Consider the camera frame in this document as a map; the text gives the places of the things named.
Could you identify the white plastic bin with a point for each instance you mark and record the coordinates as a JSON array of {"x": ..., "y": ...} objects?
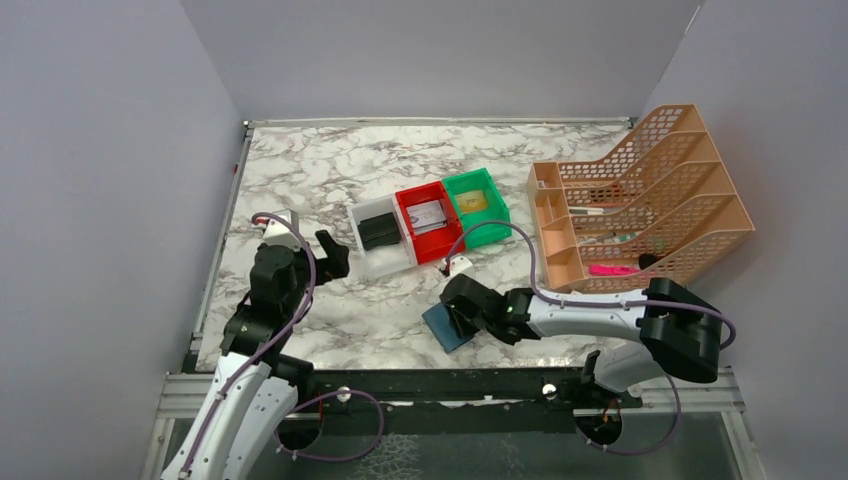
[{"x": 385, "y": 260}]

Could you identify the red plastic bin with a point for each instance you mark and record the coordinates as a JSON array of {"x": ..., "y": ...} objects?
[{"x": 432, "y": 243}]

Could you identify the pens in organizer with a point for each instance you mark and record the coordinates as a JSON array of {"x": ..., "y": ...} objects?
[{"x": 608, "y": 237}]

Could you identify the stack of cards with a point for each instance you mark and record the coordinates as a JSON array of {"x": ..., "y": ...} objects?
[{"x": 426, "y": 217}]

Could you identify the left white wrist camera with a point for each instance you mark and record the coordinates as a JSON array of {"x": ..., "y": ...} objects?
[{"x": 277, "y": 234}]

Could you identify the blue card holder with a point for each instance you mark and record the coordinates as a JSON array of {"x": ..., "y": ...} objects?
[{"x": 439, "y": 320}]

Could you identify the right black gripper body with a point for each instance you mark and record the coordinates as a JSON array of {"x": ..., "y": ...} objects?
[{"x": 457, "y": 310}]

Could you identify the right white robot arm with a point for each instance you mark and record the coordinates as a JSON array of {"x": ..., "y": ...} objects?
[{"x": 665, "y": 329}]

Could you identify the pink marker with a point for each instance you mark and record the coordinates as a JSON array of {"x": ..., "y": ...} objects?
[{"x": 612, "y": 270}]

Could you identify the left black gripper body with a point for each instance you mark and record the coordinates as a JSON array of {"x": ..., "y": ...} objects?
[{"x": 325, "y": 263}]

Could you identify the black wallet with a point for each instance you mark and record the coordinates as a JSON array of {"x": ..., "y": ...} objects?
[{"x": 379, "y": 231}]

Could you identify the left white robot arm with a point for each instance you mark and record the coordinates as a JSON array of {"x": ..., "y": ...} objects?
[{"x": 254, "y": 385}]

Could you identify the gold card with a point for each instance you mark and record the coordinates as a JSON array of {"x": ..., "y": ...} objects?
[{"x": 471, "y": 202}]

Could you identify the green plastic bin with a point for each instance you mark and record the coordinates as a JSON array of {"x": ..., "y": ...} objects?
[{"x": 497, "y": 210}]

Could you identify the black mounting rail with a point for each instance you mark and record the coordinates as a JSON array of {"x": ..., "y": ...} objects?
[{"x": 448, "y": 401}]

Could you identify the orange file organizer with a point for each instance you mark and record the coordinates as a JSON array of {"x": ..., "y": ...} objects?
[{"x": 669, "y": 182}]

